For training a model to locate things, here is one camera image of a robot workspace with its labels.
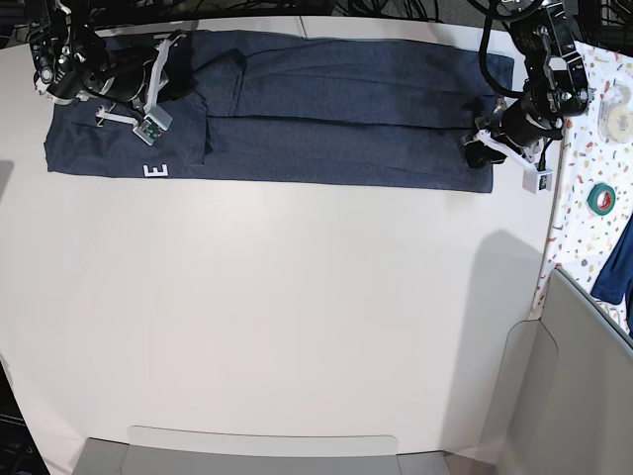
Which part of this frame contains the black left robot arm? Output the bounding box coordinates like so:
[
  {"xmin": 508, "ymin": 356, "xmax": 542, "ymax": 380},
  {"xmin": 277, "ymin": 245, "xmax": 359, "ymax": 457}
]
[{"xmin": 463, "ymin": 1, "xmax": 592, "ymax": 172}]

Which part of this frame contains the clear tape dispenser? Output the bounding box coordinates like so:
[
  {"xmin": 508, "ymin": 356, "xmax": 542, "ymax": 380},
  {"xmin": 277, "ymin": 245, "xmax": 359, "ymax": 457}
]
[{"xmin": 597, "ymin": 84, "xmax": 632, "ymax": 143}]

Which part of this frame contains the grey front divider panel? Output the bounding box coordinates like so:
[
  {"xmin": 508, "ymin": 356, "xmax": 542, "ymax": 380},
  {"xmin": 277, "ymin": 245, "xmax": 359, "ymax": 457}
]
[{"xmin": 73, "ymin": 426, "xmax": 449, "ymax": 474}]

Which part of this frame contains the dark blue printed t-shirt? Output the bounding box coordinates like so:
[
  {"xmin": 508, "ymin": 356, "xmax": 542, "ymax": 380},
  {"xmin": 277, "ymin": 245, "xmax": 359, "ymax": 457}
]
[{"xmin": 45, "ymin": 31, "xmax": 497, "ymax": 193}]

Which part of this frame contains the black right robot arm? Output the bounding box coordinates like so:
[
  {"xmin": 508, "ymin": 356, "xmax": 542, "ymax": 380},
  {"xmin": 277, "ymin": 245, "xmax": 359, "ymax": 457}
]
[{"xmin": 25, "ymin": 1, "xmax": 187, "ymax": 116}]

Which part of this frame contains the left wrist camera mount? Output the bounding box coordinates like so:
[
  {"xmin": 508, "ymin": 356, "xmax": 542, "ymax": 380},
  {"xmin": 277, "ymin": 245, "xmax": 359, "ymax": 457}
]
[{"xmin": 459, "ymin": 96, "xmax": 555, "ymax": 194}]

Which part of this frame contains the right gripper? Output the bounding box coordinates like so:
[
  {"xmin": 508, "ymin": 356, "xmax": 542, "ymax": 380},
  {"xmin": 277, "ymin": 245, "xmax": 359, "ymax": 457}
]
[{"xmin": 106, "ymin": 34, "xmax": 196, "ymax": 103}]

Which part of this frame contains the green tape roll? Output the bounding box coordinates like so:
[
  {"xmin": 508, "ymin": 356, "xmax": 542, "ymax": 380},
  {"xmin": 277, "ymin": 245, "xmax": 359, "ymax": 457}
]
[{"xmin": 588, "ymin": 183, "xmax": 616, "ymax": 217}]

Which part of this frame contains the terrazzo patterned side surface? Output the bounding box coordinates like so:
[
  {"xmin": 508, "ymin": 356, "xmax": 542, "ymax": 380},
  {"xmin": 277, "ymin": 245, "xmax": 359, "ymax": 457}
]
[{"xmin": 530, "ymin": 43, "xmax": 632, "ymax": 333}]

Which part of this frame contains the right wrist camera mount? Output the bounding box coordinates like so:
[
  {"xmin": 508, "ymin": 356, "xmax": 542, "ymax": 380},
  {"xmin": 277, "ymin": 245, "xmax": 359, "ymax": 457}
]
[{"xmin": 96, "ymin": 30, "xmax": 187, "ymax": 145}]

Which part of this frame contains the blue cloth at right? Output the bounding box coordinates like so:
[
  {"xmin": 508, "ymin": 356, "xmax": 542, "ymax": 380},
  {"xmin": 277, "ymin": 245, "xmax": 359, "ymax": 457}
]
[{"xmin": 590, "ymin": 228, "xmax": 632, "ymax": 304}]

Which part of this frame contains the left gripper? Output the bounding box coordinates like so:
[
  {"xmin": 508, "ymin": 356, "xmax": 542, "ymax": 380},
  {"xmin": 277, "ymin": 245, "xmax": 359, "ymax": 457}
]
[{"xmin": 463, "ymin": 101, "xmax": 557, "ymax": 169}]

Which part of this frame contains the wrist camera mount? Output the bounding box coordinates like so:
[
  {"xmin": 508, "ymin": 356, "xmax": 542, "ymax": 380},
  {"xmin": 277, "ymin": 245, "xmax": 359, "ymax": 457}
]
[
  {"xmin": 459, "ymin": 96, "xmax": 555, "ymax": 194},
  {"xmin": 96, "ymin": 30, "xmax": 187, "ymax": 145}
]

